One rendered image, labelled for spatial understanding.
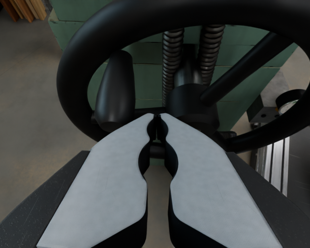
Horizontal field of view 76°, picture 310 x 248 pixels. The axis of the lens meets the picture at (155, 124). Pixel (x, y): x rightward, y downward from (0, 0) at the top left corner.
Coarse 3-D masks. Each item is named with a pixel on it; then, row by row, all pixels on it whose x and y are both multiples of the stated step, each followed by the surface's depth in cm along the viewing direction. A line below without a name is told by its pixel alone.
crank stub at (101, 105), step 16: (112, 64) 13; (128, 64) 13; (112, 80) 12; (128, 80) 13; (96, 96) 12; (112, 96) 12; (128, 96) 12; (96, 112) 12; (112, 112) 11; (128, 112) 12; (112, 128) 12
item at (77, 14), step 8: (56, 0) 29; (64, 0) 29; (72, 0) 29; (80, 0) 29; (88, 0) 29; (96, 0) 29; (104, 0) 29; (56, 8) 30; (64, 8) 30; (72, 8) 30; (80, 8) 30; (88, 8) 30; (96, 8) 30; (64, 16) 31; (72, 16) 31; (80, 16) 31; (88, 16) 31
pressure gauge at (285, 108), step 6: (294, 90) 41; (300, 90) 41; (282, 96) 42; (288, 96) 41; (294, 96) 41; (300, 96) 40; (276, 102) 44; (282, 102) 42; (288, 102) 41; (294, 102) 41; (276, 108) 48; (282, 108) 43; (288, 108) 43
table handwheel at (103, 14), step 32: (128, 0) 12; (160, 0) 11; (192, 0) 11; (224, 0) 11; (256, 0) 11; (288, 0) 11; (96, 32) 13; (128, 32) 12; (160, 32) 13; (288, 32) 12; (64, 64) 15; (96, 64) 15; (192, 64) 25; (256, 64) 15; (64, 96) 18; (192, 96) 21; (96, 128) 25; (256, 128) 29; (288, 128) 24
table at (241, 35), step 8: (184, 32) 23; (192, 32) 23; (200, 32) 23; (224, 32) 23; (232, 32) 23; (240, 32) 23; (248, 32) 23; (256, 32) 23; (264, 32) 23; (144, 40) 24; (152, 40) 24; (160, 40) 24; (184, 40) 24; (192, 40) 24; (224, 40) 24; (232, 40) 24; (240, 40) 24; (248, 40) 24; (256, 40) 24
